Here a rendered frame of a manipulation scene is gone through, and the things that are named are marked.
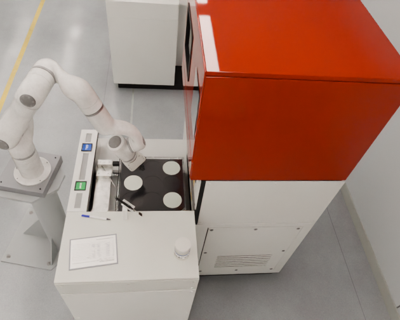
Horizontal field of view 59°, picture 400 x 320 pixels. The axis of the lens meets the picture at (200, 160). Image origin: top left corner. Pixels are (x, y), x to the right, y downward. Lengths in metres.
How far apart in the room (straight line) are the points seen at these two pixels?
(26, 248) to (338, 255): 2.35
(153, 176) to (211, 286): 1.04
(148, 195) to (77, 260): 0.49
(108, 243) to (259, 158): 0.79
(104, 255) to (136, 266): 0.15
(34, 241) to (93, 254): 1.25
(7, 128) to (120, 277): 0.81
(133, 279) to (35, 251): 1.34
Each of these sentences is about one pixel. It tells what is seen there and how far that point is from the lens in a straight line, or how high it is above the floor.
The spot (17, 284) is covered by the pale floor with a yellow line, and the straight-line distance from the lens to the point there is 2.82.
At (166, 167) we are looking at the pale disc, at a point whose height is 0.90.
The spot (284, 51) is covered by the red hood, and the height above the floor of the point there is 1.82.
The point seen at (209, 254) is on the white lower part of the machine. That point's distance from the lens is 2.28.
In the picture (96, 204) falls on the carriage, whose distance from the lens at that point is 1.93.
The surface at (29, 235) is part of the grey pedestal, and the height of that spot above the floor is 0.01.
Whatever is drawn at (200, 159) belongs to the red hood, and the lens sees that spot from 1.46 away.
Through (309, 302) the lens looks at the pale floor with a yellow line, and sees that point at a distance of 2.83.
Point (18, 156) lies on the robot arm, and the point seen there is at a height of 1.09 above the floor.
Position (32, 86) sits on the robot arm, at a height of 1.60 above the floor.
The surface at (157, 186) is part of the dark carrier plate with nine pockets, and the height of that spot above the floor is 0.90.
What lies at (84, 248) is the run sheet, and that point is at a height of 0.97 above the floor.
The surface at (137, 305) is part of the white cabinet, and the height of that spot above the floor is 0.62.
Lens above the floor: 2.50
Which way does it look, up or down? 51 degrees down
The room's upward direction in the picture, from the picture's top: 10 degrees clockwise
